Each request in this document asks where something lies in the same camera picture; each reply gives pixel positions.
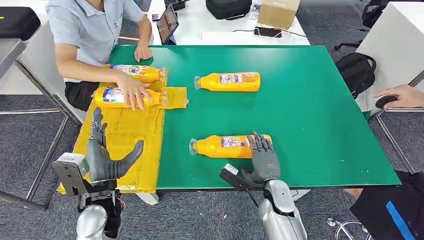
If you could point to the green mat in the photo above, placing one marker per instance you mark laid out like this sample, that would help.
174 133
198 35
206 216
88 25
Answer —
314 116

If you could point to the person's hand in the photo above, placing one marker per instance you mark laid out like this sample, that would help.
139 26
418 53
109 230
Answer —
410 96

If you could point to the black round device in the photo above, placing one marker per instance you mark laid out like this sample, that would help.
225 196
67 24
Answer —
386 102

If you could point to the person's left hand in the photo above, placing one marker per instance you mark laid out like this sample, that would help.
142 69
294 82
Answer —
143 53

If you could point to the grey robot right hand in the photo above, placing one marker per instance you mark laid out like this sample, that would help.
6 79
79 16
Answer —
265 165

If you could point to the black hard case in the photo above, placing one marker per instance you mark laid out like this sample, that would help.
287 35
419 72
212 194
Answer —
18 23

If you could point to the person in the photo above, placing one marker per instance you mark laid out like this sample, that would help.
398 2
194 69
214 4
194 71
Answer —
86 33
374 212

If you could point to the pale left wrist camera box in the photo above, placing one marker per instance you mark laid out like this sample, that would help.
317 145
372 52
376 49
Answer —
71 174

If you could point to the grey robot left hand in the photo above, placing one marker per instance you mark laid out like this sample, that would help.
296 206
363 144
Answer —
99 164

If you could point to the clear plastic bottle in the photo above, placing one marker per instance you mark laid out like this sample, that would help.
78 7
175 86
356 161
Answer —
255 10

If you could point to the yellow sheet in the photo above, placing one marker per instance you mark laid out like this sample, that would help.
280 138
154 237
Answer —
132 132

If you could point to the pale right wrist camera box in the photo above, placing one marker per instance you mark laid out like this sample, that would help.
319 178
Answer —
232 178

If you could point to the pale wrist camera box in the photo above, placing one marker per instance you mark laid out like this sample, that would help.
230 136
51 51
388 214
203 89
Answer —
232 178
71 174

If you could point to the black backpack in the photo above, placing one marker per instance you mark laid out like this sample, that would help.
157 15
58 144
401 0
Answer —
356 74

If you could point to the black tablet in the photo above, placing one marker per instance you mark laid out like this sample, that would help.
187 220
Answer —
167 23

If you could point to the black desk device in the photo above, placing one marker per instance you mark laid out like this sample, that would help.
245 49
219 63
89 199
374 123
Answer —
176 4

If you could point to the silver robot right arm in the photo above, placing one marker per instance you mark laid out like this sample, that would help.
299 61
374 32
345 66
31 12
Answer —
281 218

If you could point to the chrome chair base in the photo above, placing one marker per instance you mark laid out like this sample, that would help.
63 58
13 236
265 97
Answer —
348 228

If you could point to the white desk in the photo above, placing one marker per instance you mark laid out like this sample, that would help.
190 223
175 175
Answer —
212 28

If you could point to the white table with steel legs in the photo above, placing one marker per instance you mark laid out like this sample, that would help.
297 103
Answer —
391 43
36 56

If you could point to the cardboard box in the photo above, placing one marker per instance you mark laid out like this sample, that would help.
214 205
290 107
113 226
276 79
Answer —
278 13

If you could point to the black zipped bag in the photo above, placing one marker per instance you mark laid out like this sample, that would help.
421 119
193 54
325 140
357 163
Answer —
228 8

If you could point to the orange drink bottle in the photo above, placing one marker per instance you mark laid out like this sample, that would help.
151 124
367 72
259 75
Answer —
145 75
109 97
215 148
228 85

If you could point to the small black phone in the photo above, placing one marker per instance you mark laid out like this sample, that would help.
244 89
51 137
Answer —
156 17

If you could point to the person's right hand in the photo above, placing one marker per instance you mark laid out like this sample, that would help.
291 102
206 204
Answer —
134 92

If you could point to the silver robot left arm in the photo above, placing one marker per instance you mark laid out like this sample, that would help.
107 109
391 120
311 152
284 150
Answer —
91 222

